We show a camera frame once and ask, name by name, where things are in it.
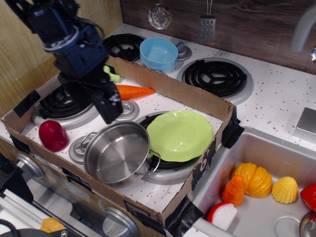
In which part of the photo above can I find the brown cardboard fence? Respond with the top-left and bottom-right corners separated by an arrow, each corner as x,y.
3,57 -> 236,237

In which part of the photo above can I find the orange toy carrot green stem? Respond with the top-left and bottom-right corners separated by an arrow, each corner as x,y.
116,84 -> 155,100

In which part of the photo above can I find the orange yellow toy pumpkin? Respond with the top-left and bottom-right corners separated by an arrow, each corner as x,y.
231,163 -> 273,198

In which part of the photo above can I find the silver oven dial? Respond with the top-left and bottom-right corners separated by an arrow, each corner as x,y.
102,207 -> 139,237
16,154 -> 45,182

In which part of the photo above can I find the silver metal sink basin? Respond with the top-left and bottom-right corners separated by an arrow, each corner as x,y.
188,127 -> 316,237

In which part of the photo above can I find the small orange toy carrot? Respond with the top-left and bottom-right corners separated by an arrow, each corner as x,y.
221,175 -> 245,207

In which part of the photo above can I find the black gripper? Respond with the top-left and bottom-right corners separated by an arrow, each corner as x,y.
42,25 -> 123,124

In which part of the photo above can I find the grey sink faucet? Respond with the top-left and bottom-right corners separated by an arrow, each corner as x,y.
289,4 -> 316,52

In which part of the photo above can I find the black cable bottom left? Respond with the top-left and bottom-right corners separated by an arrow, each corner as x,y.
0,218 -> 20,237

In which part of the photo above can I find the silver front stove knob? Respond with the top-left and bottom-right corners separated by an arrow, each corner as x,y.
69,135 -> 92,165

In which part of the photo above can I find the silver oven front dial right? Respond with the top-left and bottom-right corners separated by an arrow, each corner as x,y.
102,207 -> 139,237

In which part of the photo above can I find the silver stove knob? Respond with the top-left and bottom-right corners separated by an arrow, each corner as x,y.
176,41 -> 192,62
114,100 -> 140,122
69,135 -> 92,165

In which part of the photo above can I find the hanging silver slotted ladle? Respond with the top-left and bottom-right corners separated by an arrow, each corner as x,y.
148,0 -> 172,30

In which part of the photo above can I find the light green toy broccoli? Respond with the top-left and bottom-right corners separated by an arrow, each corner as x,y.
103,65 -> 120,83

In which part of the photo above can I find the hanging silver slotted spatula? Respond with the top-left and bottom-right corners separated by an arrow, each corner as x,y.
197,0 -> 216,41

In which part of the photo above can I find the light green plastic plate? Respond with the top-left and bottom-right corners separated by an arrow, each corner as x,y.
146,111 -> 213,162

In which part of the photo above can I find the stainless steel pot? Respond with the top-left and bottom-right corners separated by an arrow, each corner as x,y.
83,121 -> 161,188

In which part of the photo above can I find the black back left burner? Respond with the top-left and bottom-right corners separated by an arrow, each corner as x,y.
103,34 -> 146,62

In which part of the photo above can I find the black clamp left edge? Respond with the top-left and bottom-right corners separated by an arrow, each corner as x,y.
0,154 -> 34,203

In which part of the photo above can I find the yellow object bottom left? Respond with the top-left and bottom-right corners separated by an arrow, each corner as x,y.
40,217 -> 65,233

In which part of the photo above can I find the dark red toy vegetable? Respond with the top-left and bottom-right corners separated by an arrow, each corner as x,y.
39,120 -> 69,152

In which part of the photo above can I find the yellow toy corn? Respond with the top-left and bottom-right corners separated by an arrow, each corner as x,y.
272,176 -> 298,204

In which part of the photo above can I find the light blue plastic bowl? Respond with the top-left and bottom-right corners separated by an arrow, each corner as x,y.
140,38 -> 178,71

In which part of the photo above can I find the silver back stove knob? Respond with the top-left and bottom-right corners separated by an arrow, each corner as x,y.
176,41 -> 192,62

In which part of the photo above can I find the silver square faucet base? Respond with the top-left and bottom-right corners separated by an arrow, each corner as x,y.
293,107 -> 316,144

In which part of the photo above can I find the silver sink drain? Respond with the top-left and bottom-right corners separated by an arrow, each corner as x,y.
275,218 -> 299,237

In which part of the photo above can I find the red toy pepper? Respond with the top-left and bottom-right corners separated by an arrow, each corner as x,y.
300,183 -> 316,212

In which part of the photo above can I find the silver centre stove knob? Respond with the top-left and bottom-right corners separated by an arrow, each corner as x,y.
114,100 -> 140,122

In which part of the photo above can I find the silver oven front dial left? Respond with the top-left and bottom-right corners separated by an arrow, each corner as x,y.
16,154 -> 45,182

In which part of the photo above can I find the red white toy slice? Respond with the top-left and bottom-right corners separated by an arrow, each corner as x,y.
206,201 -> 237,231

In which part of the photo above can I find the black front left burner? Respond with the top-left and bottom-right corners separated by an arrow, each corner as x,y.
32,86 -> 99,130

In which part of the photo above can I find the black back right burner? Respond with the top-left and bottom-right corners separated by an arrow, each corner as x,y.
177,58 -> 254,105

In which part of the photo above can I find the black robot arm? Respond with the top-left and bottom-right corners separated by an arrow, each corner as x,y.
6,0 -> 122,124

